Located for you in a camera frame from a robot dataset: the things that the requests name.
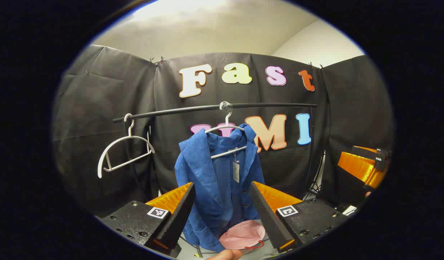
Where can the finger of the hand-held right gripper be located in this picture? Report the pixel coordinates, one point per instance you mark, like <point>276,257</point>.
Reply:
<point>359,168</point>
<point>370,153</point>

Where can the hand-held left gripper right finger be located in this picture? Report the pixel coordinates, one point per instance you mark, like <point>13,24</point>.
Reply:
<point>265,213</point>

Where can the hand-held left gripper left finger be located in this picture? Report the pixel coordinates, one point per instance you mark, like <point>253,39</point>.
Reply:
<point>178,216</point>

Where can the pink laundry hamper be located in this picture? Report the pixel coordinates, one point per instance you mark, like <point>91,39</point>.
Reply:
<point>243,234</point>

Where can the white clothes hanger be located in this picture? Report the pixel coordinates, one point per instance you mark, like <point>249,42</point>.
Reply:
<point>227,152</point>
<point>130,136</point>

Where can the black clothes rack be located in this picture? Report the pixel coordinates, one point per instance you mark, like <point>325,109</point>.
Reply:
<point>171,110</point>

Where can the black backdrop stand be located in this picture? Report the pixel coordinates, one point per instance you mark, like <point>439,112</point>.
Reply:
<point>317,184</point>

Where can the black backdrop cloth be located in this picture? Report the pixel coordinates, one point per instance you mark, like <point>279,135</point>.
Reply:
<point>99,90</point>

